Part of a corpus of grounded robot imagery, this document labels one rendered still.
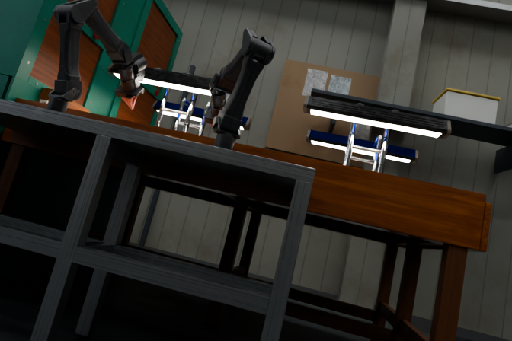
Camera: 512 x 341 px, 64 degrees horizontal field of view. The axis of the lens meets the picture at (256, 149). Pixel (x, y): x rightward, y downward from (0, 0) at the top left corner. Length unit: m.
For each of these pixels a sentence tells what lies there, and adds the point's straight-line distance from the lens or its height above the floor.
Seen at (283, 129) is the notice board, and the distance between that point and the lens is 4.09.
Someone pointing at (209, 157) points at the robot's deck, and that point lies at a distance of 1.13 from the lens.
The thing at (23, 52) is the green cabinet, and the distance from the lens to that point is 1.96.
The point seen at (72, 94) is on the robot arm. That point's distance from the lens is 1.55.
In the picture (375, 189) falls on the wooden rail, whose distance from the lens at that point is 1.45.
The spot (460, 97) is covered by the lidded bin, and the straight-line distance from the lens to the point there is 3.90.
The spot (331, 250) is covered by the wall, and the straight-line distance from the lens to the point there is 3.99.
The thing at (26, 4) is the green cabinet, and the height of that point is 1.16.
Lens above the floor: 0.48
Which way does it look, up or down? 11 degrees up
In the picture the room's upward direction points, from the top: 14 degrees clockwise
